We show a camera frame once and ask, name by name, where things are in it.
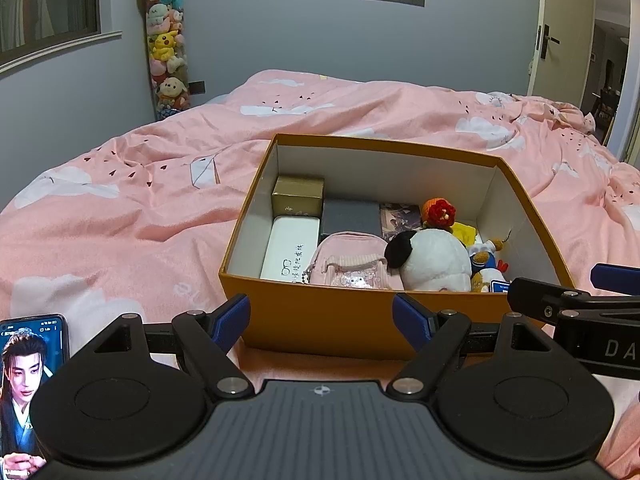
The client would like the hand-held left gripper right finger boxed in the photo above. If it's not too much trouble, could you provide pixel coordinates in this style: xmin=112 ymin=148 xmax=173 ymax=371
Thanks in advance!
xmin=385 ymin=291 xmax=576 ymax=401

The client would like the gold box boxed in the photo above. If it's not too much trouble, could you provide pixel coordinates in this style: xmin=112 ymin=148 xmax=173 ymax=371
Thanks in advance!
xmin=271 ymin=175 xmax=326 ymax=217

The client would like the orange crocheted flower ball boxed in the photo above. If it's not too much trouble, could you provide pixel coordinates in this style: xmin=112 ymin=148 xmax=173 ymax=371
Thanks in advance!
xmin=419 ymin=198 xmax=458 ymax=233

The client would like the panda plush toy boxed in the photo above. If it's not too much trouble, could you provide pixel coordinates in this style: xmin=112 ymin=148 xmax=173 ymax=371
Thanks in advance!
xmin=384 ymin=227 xmax=473 ymax=293

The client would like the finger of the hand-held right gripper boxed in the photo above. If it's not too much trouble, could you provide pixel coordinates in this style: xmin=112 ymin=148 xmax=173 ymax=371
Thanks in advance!
xmin=507 ymin=277 xmax=640 ymax=326
xmin=590 ymin=262 xmax=640 ymax=293

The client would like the dark grey box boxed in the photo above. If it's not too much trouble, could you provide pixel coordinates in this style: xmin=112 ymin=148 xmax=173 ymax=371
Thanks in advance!
xmin=320 ymin=197 xmax=382 ymax=238

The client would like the pink pouch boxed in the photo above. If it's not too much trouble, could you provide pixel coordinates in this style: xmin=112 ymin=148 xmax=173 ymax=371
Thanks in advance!
xmin=302 ymin=231 xmax=405 ymax=291

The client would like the door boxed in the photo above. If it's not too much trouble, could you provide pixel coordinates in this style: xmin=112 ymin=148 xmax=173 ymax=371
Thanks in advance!
xmin=525 ymin=0 xmax=598 ymax=111

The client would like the pink cloud-print duvet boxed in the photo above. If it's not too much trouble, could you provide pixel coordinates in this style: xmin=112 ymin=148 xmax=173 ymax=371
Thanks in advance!
xmin=0 ymin=69 xmax=640 ymax=480

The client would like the orange cardboard box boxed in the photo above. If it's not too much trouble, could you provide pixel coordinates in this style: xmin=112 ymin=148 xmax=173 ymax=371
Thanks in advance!
xmin=218 ymin=133 xmax=576 ymax=361

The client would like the black door handle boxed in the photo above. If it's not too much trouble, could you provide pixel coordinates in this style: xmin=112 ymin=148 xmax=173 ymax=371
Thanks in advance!
xmin=536 ymin=24 xmax=561 ymax=52

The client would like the clear column of plush toys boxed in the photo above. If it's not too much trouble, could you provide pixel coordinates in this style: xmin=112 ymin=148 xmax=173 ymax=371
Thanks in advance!
xmin=137 ymin=0 xmax=193 ymax=122

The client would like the duck plush toy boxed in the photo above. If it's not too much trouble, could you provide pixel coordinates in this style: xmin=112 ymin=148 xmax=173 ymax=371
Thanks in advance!
xmin=467 ymin=237 xmax=512 ymax=292

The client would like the illustrated card box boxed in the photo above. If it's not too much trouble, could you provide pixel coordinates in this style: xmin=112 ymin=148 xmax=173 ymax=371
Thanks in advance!
xmin=378 ymin=202 xmax=423 ymax=238

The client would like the window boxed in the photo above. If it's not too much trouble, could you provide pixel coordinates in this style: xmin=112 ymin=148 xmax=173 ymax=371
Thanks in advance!
xmin=0 ymin=0 xmax=123 ymax=73

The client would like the white glasses case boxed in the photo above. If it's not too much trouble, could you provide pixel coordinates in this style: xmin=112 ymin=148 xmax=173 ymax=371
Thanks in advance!
xmin=259 ymin=215 xmax=321 ymax=282

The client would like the smartphone with lit screen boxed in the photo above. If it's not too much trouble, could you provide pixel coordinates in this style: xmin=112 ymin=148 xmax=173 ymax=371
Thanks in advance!
xmin=0 ymin=313 xmax=70 ymax=478

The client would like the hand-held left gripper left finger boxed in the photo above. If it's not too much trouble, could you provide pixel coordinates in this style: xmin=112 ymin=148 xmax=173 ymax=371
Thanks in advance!
xmin=70 ymin=292 xmax=256 ymax=398

